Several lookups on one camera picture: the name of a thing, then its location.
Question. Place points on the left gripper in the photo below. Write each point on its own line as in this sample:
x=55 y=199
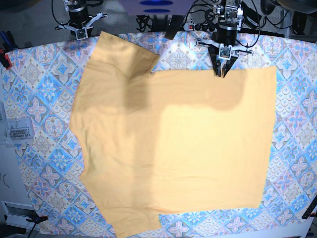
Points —
x=226 y=37

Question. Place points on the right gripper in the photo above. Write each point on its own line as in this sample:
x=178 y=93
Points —
x=81 y=21

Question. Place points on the yellow T-shirt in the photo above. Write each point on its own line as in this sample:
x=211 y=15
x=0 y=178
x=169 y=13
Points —
x=171 y=141

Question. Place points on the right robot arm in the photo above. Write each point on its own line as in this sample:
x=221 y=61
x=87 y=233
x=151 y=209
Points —
x=79 y=7

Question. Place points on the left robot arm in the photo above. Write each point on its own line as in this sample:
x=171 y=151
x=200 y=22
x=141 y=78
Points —
x=229 y=15

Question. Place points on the white power strip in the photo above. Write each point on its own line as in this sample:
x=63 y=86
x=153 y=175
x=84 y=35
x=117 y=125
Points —
x=205 y=27

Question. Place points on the red black clamp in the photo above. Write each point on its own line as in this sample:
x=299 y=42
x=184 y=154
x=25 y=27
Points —
x=4 y=60

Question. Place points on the clear plastic screw box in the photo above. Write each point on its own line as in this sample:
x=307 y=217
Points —
x=19 y=130

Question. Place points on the black clamp bar right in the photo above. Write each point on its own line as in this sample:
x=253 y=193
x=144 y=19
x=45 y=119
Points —
x=310 y=209

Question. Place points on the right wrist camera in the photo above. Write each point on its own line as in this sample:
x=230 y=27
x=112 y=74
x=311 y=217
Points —
x=81 y=33

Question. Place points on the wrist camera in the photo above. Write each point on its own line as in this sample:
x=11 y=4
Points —
x=224 y=52
x=81 y=33

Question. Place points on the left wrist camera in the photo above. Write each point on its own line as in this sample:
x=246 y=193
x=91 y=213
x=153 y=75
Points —
x=224 y=52

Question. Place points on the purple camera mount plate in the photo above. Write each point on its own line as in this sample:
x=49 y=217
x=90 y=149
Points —
x=167 y=7

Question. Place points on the black bracket under mount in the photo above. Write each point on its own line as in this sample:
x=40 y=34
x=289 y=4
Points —
x=173 y=26

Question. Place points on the orange handled clamp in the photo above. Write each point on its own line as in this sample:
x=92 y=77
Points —
x=36 y=219

